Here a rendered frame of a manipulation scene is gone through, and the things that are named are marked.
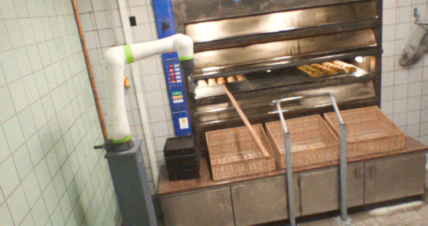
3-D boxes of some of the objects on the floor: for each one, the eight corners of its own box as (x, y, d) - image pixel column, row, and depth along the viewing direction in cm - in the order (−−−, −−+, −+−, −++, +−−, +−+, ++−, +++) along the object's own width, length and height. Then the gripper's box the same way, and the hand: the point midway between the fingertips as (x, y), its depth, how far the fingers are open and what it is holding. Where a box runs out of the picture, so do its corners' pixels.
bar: (211, 227, 319) (194, 111, 285) (339, 204, 328) (337, 89, 293) (215, 249, 289) (195, 124, 255) (354, 224, 298) (355, 99, 263)
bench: (170, 213, 348) (160, 164, 331) (390, 175, 365) (392, 126, 348) (169, 251, 295) (158, 194, 278) (426, 203, 311) (430, 148, 294)
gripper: (182, 63, 220) (188, 94, 227) (181, 72, 196) (187, 106, 203) (193, 62, 220) (198, 93, 227) (194, 70, 196) (199, 105, 203)
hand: (193, 97), depth 215 cm, fingers open, 13 cm apart
